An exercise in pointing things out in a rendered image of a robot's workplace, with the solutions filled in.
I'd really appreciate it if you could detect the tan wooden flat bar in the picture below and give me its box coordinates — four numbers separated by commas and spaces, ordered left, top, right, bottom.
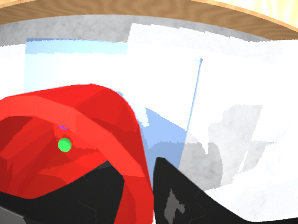
0, 0, 298, 41

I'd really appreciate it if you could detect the green marble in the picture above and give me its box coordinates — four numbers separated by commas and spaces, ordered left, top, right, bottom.
59, 139, 71, 152

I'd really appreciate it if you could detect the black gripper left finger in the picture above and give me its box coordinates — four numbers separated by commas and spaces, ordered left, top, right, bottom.
0, 160, 125, 224

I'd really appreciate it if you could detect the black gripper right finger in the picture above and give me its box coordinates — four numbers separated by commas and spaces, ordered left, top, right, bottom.
152, 157, 298, 224

